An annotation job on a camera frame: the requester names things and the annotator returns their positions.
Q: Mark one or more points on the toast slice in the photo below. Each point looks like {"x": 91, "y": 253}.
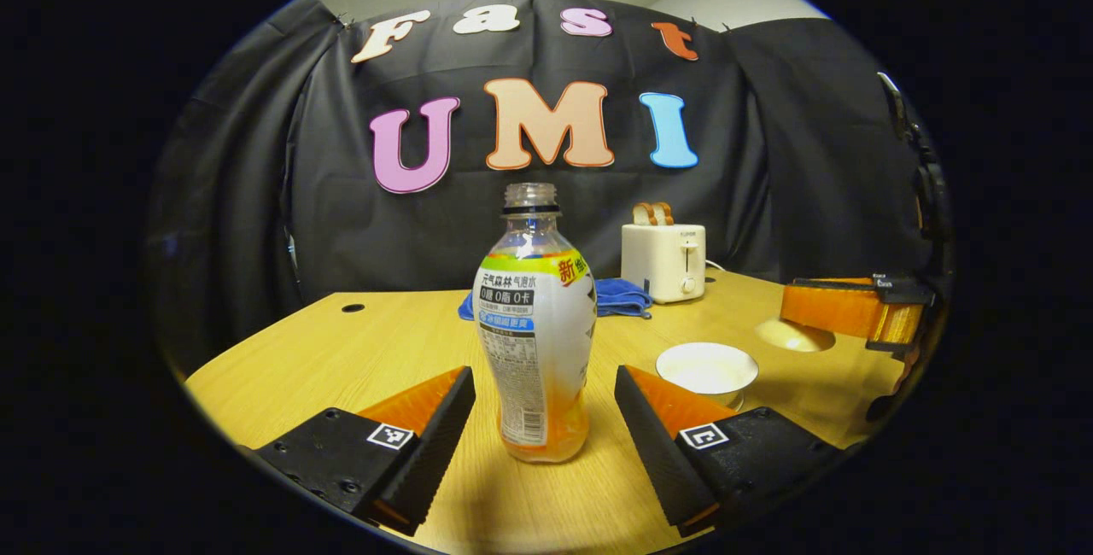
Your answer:
{"x": 665, "y": 212}
{"x": 645, "y": 213}

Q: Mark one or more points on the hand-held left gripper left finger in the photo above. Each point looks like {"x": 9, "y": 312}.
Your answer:
{"x": 442, "y": 444}

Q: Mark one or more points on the cream teacup lid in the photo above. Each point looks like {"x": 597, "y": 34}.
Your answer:
{"x": 794, "y": 336}

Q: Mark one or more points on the clear water bottle white label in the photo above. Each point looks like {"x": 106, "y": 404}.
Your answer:
{"x": 534, "y": 341}

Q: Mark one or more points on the cream teacup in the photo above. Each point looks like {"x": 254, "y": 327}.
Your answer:
{"x": 707, "y": 367}

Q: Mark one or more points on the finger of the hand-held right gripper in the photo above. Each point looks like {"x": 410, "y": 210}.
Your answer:
{"x": 828, "y": 309}

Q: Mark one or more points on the white toaster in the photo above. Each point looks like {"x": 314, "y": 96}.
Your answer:
{"x": 662, "y": 265}

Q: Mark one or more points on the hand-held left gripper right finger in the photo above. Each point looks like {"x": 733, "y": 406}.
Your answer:
{"x": 653, "y": 444}

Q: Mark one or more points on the blue towel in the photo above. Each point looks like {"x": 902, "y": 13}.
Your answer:
{"x": 623, "y": 297}

